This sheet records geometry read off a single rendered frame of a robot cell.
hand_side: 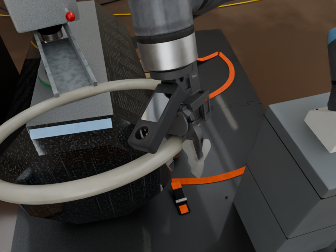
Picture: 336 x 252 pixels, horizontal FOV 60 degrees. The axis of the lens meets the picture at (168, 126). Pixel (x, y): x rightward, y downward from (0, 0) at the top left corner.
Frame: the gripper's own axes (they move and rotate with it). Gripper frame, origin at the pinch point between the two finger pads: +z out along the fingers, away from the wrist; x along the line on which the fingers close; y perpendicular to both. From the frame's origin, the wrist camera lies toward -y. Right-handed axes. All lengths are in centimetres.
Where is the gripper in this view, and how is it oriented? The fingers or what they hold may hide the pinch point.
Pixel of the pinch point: (182, 170)
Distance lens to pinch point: 55.6
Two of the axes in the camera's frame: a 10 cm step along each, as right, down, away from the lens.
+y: 5.7, -4.8, 6.7
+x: -8.0, -1.5, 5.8
